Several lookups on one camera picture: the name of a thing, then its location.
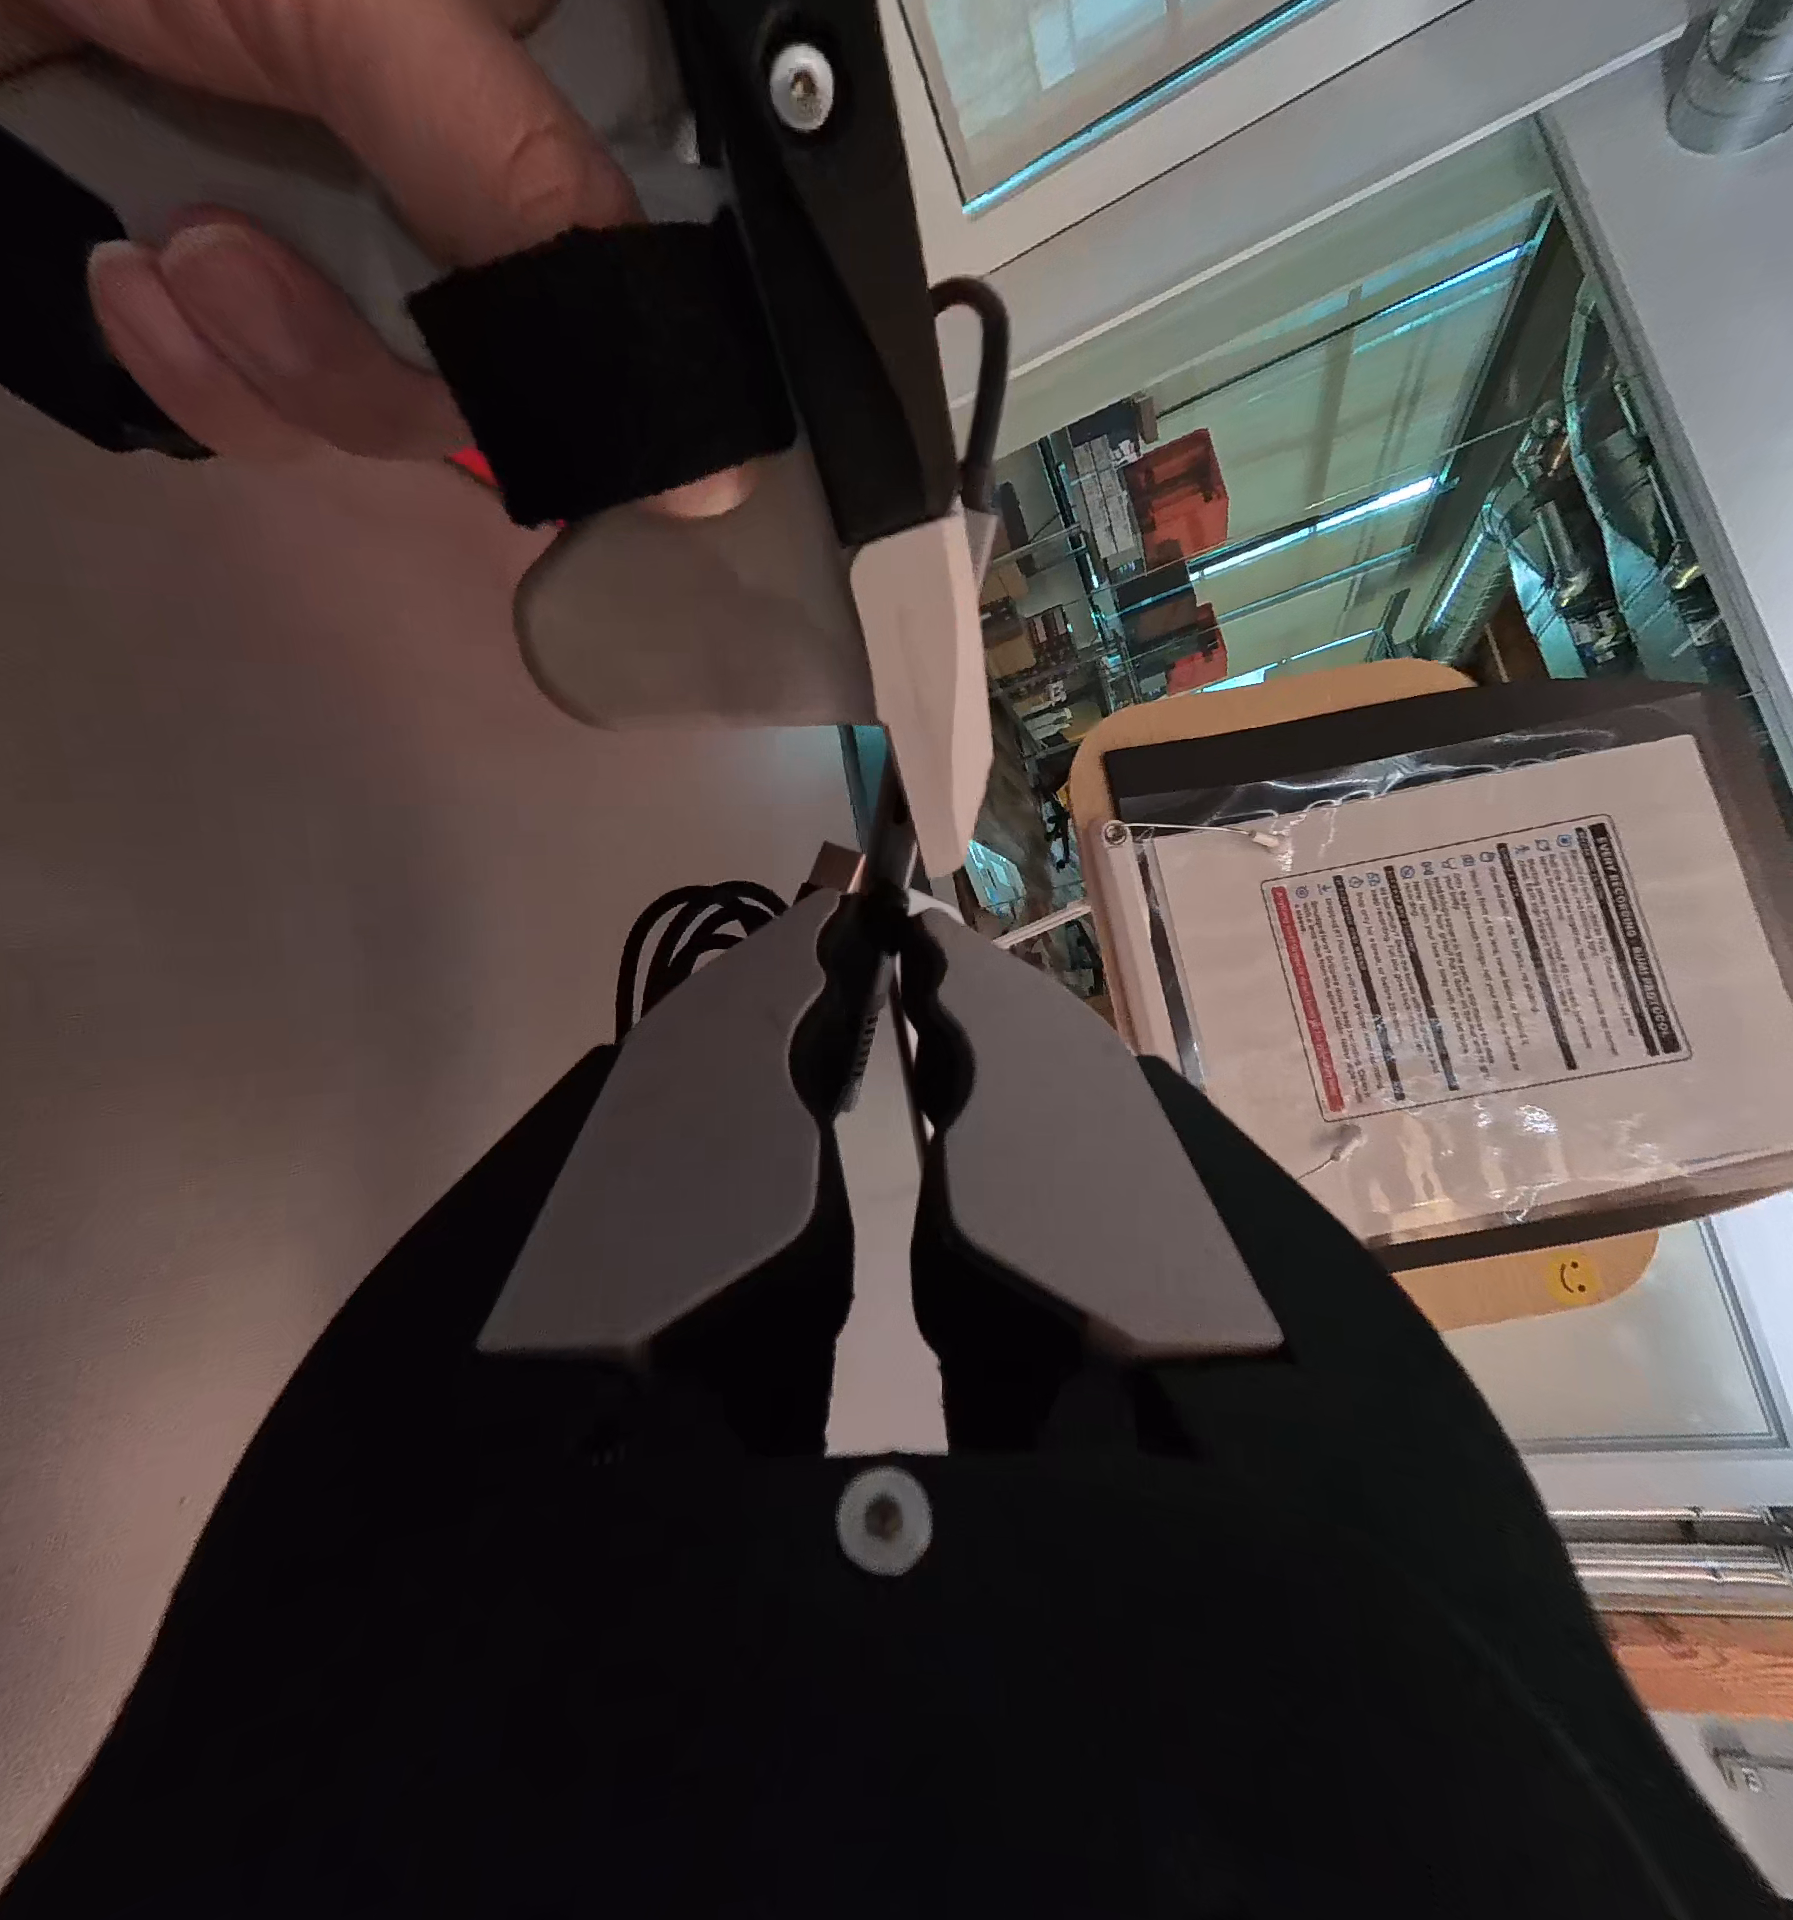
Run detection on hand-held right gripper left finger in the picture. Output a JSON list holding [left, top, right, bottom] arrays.
[[475, 896, 856, 1449]]

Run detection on person's left hand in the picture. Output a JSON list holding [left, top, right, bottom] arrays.
[[0, 0, 763, 519]]

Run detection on printed instruction sheet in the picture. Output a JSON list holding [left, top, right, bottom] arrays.
[[1143, 731, 1793, 1246]]

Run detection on black usb cable bundle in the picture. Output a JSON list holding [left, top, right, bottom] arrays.
[[616, 844, 935, 1187]]

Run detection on large window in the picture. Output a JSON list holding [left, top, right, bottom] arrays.
[[896, 0, 1693, 218]]

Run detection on wooden stand board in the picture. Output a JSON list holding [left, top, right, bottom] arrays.
[[1067, 656, 1661, 1335]]

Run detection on grey usb hub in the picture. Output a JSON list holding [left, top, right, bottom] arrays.
[[869, 727, 930, 920]]

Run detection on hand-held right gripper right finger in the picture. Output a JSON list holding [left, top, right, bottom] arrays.
[[903, 906, 1283, 1449]]

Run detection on orange storage box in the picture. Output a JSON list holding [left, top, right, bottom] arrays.
[[1122, 431, 1232, 561]]

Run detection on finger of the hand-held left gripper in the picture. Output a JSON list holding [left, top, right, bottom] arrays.
[[847, 503, 997, 880], [512, 452, 885, 737]]

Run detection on silver spiral air duct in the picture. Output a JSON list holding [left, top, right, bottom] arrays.
[[1669, 0, 1793, 155]]

